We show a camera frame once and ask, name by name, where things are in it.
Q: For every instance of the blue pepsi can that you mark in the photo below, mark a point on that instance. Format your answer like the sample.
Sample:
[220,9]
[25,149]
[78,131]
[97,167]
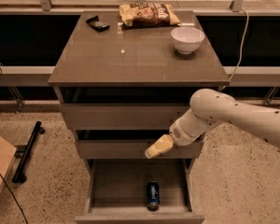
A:
[153,197]

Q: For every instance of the grey top drawer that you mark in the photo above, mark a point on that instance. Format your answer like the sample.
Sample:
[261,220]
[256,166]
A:
[120,117]

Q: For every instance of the yellow brown chip bag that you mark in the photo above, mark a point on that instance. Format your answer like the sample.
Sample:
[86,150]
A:
[148,15]

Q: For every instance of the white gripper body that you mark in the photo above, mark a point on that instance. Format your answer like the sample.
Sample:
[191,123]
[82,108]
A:
[179,134]

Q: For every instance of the grey middle drawer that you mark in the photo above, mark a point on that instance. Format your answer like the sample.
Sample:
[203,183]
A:
[116,149]

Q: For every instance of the black bar with wheels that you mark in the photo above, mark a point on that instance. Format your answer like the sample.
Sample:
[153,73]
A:
[19,176]

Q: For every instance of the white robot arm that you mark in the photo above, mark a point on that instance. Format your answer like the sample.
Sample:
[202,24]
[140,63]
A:
[207,109]

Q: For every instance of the white bowl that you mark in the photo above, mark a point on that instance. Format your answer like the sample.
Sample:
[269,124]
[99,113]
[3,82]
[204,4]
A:
[187,39]

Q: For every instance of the black snack packet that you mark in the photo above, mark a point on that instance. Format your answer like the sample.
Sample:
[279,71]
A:
[97,25]

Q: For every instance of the grey open bottom drawer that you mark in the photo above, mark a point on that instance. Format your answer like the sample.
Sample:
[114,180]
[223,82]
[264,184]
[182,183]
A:
[118,193]

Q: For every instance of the grey drawer cabinet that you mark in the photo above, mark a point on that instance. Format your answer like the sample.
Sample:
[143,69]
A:
[130,66]

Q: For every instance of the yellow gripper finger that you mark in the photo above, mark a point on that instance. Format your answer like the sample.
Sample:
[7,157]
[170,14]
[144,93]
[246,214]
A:
[162,145]

